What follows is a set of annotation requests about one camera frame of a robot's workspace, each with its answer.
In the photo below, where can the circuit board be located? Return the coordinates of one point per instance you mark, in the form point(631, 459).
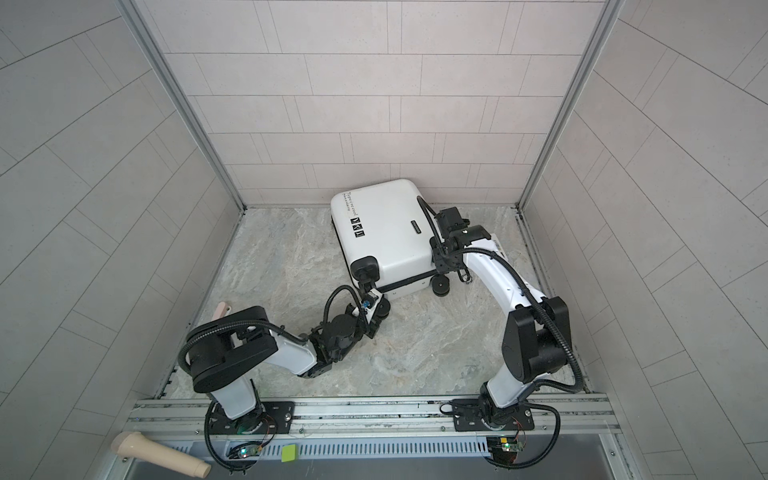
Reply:
point(245, 451)
point(504, 450)

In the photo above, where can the beige cylindrical handle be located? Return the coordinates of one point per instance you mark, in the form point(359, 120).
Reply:
point(136, 445)

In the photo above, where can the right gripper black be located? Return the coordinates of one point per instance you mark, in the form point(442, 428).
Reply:
point(437, 261)

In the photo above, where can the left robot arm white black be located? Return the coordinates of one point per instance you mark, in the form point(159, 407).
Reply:
point(219, 354)

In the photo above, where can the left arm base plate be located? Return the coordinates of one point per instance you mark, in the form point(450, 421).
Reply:
point(274, 417)

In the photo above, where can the aluminium rail frame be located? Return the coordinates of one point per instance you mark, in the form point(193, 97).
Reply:
point(373, 427)

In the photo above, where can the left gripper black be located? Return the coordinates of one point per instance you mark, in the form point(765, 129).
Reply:
point(374, 327)

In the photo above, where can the small pink case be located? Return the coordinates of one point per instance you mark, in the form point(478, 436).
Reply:
point(222, 310)

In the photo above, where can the black and white suitcase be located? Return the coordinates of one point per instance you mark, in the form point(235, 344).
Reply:
point(385, 240)

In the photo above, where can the green sticky note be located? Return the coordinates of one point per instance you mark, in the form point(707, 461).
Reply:
point(289, 453)

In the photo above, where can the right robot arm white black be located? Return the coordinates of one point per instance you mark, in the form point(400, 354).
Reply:
point(536, 345)

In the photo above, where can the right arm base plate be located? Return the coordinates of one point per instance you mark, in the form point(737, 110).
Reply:
point(474, 415)

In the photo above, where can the right circuit board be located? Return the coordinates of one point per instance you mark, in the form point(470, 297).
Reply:
point(504, 450)

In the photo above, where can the left circuit board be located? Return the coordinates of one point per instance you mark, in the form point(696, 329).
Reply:
point(245, 451)

